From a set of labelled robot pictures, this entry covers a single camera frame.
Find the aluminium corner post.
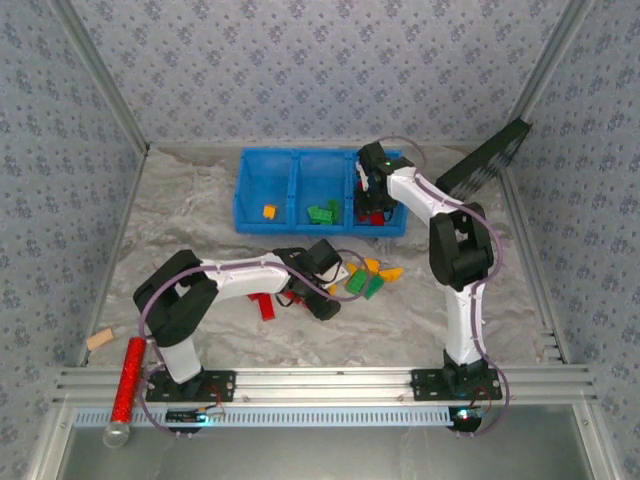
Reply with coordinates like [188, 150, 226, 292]
[517, 0, 600, 119]
[48, 0, 152, 154]

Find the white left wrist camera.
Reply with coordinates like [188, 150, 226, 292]
[324, 264, 350, 295]

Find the red glitter tube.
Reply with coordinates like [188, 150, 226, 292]
[102, 337, 148, 448]

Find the slotted pale blue cable duct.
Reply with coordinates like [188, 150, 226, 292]
[72, 405, 454, 429]

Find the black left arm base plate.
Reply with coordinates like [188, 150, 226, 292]
[145, 369, 237, 404]

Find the blue three-compartment bin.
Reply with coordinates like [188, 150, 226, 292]
[232, 146, 409, 236]

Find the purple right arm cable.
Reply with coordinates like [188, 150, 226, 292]
[372, 135, 511, 437]

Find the small wooden block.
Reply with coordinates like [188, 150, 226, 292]
[86, 328, 115, 351]

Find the wide aluminium base rail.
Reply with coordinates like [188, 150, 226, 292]
[52, 366, 600, 407]

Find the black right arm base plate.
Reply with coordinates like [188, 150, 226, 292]
[410, 368, 503, 402]

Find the black ribbed panel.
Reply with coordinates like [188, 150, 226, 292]
[434, 117, 533, 204]

